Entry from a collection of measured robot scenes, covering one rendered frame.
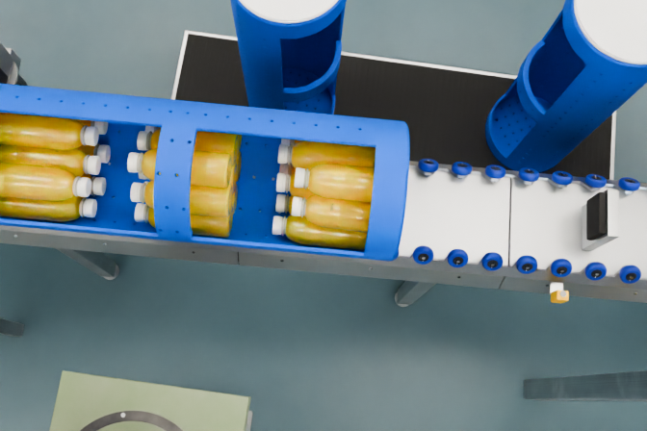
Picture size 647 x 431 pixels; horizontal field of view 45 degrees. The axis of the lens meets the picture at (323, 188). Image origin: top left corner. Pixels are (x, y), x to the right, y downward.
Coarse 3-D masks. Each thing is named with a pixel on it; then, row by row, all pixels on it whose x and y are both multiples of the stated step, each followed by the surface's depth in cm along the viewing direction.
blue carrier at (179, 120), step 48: (0, 96) 151; (48, 96) 152; (96, 96) 154; (0, 144) 171; (192, 144) 147; (384, 144) 149; (240, 192) 173; (288, 192) 173; (384, 192) 146; (192, 240) 155; (240, 240) 163; (288, 240) 166; (384, 240) 150
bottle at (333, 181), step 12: (312, 168) 153; (324, 168) 152; (336, 168) 152; (348, 168) 152; (360, 168) 153; (372, 168) 153; (312, 180) 152; (324, 180) 151; (336, 180) 151; (348, 180) 151; (360, 180) 151; (372, 180) 151; (324, 192) 152; (336, 192) 152; (348, 192) 152; (360, 192) 152; (372, 192) 152
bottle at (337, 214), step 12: (312, 204) 156; (324, 204) 155; (336, 204) 155; (348, 204) 155; (360, 204) 155; (312, 216) 156; (324, 216) 155; (336, 216) 155; (348, 216) 155; (360, 216) 155; (336, 228) 157; (348, 228) 156; (360, 228) 156
